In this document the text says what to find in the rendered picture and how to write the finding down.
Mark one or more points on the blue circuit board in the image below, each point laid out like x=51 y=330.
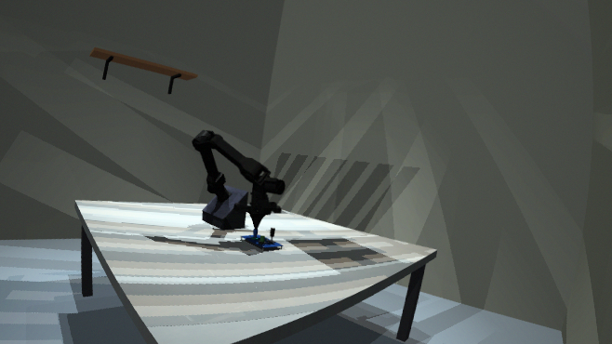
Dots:
x=261 y=240

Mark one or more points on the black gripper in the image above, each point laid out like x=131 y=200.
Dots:
x=254 y=214

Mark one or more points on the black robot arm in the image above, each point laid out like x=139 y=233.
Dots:
x=249 y=168

